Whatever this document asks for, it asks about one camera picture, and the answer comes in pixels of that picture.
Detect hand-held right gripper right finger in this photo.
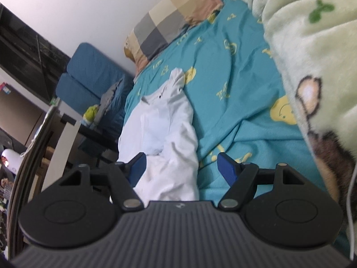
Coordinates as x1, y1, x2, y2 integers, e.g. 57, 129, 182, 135
217, 152, 305, 210

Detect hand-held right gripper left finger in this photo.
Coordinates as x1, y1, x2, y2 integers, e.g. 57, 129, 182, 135
57, 152, 147, 209

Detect white hoodie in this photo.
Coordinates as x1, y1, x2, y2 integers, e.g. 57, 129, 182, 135
117, 67, 200, 201

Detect black side table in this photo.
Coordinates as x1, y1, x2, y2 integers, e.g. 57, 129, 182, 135
61, 114, 120, 168

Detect green plush toy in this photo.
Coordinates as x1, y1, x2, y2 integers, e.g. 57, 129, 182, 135
81, 105, 100, 127

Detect grey cloth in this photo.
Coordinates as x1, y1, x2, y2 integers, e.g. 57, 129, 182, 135
96, 79, 124, 123

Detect white board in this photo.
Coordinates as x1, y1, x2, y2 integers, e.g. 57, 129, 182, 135
41, 114, 81, 193

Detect teal printed bed sheet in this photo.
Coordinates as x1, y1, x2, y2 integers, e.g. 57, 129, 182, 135
124, 0, 330, 201

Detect blue folded mattress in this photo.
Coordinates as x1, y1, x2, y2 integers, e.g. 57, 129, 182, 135
55, 42, 135, 157

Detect white round lamp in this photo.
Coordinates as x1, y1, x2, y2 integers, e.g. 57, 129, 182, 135
0, 149, 24, 176

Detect green fleece printed blanket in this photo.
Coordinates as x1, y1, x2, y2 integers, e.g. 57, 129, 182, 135
225, 0, 357, 260

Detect checkered pillow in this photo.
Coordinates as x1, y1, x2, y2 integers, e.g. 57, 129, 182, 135
124, 0, 224, 74

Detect white cable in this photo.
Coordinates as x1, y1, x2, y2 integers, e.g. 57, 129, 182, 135
341, 164, 357, 266

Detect black window frame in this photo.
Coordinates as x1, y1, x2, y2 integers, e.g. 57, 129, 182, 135
0, 3, 72, 104

